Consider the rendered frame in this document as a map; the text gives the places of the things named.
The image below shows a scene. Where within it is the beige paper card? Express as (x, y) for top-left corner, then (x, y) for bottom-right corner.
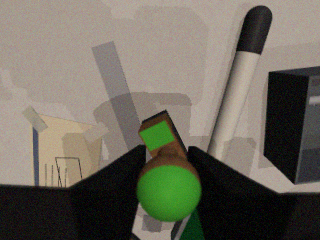
(21, 106), (109, 188)

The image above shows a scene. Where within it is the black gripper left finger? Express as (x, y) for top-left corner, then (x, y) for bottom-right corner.
(0, 145), (146, 240)

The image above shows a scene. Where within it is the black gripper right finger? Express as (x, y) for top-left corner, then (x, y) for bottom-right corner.
(187, 146), (320, 240)

